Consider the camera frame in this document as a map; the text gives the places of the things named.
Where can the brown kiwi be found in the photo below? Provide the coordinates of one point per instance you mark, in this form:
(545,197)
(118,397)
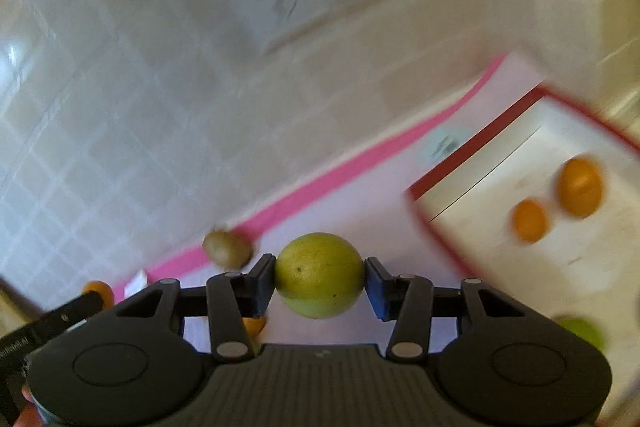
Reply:
(228,250)

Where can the red white box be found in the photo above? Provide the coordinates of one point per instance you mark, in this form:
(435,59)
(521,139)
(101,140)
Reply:
(543,203)

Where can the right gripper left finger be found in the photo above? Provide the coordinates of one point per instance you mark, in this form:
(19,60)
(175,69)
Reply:
(231,297)

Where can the green lime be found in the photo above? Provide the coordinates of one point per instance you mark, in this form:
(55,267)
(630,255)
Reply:
(584,328)
(319,275)

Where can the small orange mandarin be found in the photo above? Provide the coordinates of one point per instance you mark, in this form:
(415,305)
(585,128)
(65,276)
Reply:
(254,325)

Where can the large orange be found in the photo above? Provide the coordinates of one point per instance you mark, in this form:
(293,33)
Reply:
(579,187)

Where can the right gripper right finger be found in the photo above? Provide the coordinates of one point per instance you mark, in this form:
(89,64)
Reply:
(406,300)

